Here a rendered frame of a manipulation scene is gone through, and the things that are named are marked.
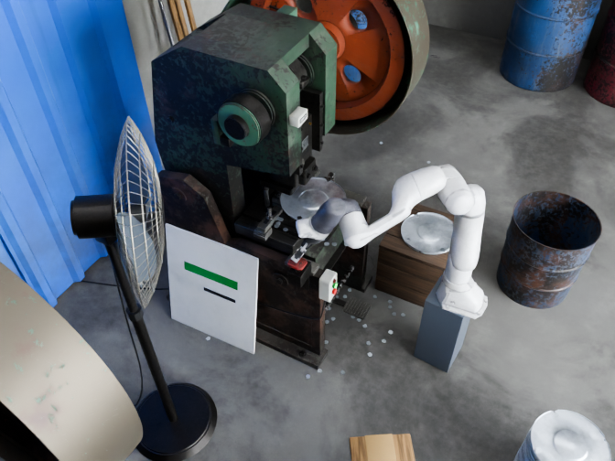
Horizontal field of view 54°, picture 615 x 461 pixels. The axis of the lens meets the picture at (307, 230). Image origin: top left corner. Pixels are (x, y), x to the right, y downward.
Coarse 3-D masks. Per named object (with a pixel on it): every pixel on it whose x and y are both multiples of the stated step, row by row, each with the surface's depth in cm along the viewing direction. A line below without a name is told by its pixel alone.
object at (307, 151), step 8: (304, 128) 238; (304, 136) 241; (304, 144) 243; (304, 152) 246; (304, 160) 249; (312, 160) 250; (304, 168) 247; (312, 168) 252; (272, 176) 254; (280, 176) 251; (296, 176) 247; (304, 176) 248; (312, 176) 255; (288, 184) 252; (296, 184) 250; (304, 184) 251
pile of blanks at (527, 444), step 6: (528, 432) 239; (528, 438) 234; (528, 444) 233; (522, 450) 241; (528, 450) 233; (534, 450) 228; (516, 456) 251; (522, 456) 240; (528, 456) 232; (534, 456) 227
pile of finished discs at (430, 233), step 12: (420, 216) 314; (432, 216) 314; (444, 216) 313; (408, 228) 308; (420, 228) 307; (432, 228) 307; (444, 228) 308; (408, 240) 303; (420, 240) 302; (432, 240) 301; (444, 240) 302; (432, 252) 295; (444, 252) 297
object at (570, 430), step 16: (544, 416) 237; (560, 416) 236; (576, 416) 236; (544, 432) 232; (560, 432) 231; (576, 432) 232; (592, 432) 232; (544, 448) 227; (560, 448) 227; (576, 448) 227; (592, 448) 227; (608, 448) 227
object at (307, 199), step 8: (312, 184) 269; (320, 184) 269; (328, 184) 269; (336, 184) 269; (296, 192) 265; (304, 192) 264; (312, 192) 264; (320, 192) 264; (328, 192) 265; (336, 192) 265; (344, 192) 264; (280, 200) 261; (288, 200) 262; (296, 200) 262; (304, 200) 261; (312, 200) 261; (320, 200) 260; (288, 208) 258; (296, 208) 258; (304, 208) 258; (312, 208) 257; (296, 216) 255; (304, 216) 255
